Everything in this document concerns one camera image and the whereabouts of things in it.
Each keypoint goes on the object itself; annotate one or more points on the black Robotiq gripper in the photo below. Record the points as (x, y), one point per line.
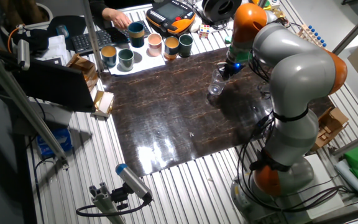
(235, 69)

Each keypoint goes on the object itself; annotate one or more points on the clear plastic cup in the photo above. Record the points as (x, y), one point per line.
(216, 85)

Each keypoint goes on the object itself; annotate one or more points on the pink ceramic cup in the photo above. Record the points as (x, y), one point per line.
(154, 46)

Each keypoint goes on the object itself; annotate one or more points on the blue cup with gold band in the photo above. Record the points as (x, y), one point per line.
(136, 36)

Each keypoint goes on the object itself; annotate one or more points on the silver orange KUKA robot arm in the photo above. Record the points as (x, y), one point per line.
(300, 77)

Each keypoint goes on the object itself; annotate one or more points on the person's forearm in black sleeve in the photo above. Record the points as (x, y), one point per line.
(97, 5)

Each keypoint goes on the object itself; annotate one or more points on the dark green ceramic cup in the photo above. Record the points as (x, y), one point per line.
(186, 46)

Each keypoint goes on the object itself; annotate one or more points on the navy cup with orange base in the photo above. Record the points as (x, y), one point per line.
(171, 49)

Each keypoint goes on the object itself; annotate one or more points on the blue cup with yellow inside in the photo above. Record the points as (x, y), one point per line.
(108, 57)

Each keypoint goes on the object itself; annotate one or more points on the person's hand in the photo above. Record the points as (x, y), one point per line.
(118, 19)

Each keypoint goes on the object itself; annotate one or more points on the Rubik's cube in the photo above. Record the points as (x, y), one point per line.
(204, 31)

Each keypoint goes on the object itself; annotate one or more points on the white round object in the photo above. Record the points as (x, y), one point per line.
(195, 27)

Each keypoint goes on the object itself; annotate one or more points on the dark brown marble mat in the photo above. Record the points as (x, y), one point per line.
(172, 109)

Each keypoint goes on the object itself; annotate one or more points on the black filament spool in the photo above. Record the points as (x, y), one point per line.
(222, 9)

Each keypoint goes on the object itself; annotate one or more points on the orange black teach pendant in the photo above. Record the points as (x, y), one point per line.
(171, 15)

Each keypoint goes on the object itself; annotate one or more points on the white paper sheet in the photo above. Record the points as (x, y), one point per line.
(145, 63)

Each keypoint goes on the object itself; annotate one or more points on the open brown cardboard box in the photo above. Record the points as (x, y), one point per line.
(331, 127)

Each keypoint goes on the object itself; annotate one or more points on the gold white small box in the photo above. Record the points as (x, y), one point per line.
(104, 102)

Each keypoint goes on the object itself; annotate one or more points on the small brown cardboard box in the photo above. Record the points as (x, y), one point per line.
(84, 70)

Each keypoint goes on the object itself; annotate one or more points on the black computer keyboard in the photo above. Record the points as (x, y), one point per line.
(87, 42)

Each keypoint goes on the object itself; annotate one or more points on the black mouse pad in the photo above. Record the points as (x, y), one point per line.
(75, 25)

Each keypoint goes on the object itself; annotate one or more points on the white paper roll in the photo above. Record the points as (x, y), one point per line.
(351, 180)

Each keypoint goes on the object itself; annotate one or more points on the black laptop screen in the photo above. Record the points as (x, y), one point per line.
(57, 84)

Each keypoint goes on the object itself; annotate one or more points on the grey computer mouse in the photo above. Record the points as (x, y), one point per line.
(62, 31)

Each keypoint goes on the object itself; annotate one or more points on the white paper stack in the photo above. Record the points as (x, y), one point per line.
(56, 46)

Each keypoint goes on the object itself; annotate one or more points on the blue plastic packet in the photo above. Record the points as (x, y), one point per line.
(54, 141)

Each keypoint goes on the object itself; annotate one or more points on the white round pot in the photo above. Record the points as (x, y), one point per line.
(50, 13)

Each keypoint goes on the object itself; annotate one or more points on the black cloth lump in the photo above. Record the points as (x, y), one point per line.
(33, 40)

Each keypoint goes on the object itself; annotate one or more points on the long diagonal aluminium profile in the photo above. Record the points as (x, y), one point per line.
(26, 109)

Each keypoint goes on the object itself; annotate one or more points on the aluminium frame pole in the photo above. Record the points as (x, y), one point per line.
(92, 37)

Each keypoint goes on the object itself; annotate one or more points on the aluminium frame bar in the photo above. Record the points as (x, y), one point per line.
(356, 143)
(356, 29)

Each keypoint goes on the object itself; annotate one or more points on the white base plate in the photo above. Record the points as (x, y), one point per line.
(322, 174)

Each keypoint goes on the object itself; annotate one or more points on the silver camera with blue end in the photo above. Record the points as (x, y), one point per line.
(134, 182)

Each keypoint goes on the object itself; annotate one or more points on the grey aluminium camera mount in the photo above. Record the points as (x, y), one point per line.
(104, 202)

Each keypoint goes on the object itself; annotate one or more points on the silver depth camera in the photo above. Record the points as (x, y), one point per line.
(23, 54)

